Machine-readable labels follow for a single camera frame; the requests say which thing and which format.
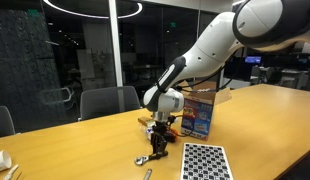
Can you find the yellow black adjustable wrench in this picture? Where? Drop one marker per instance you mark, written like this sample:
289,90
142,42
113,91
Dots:
143,159

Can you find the black white calibration board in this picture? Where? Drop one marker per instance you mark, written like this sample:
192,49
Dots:
204,162

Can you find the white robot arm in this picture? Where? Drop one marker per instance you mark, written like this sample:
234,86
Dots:
263,25

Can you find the grey office chair left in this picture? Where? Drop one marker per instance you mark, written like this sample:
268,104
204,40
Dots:
6,123

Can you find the orange black tape measure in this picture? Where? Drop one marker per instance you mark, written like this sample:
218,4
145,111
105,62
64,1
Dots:
170,135

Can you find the white paper cup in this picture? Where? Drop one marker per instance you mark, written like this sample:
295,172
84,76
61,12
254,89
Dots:
5,160

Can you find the grey office chair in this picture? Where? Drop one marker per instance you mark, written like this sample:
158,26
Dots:
107,101
6,123

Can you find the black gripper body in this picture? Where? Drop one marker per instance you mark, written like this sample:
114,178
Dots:
161,127

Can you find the silver adjustable wrench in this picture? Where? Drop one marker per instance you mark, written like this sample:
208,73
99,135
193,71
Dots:
148,174

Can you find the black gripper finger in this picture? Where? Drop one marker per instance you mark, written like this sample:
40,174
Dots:
154,149
162,147

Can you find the blue cardboard snack box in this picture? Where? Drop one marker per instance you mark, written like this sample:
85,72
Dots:
199,102

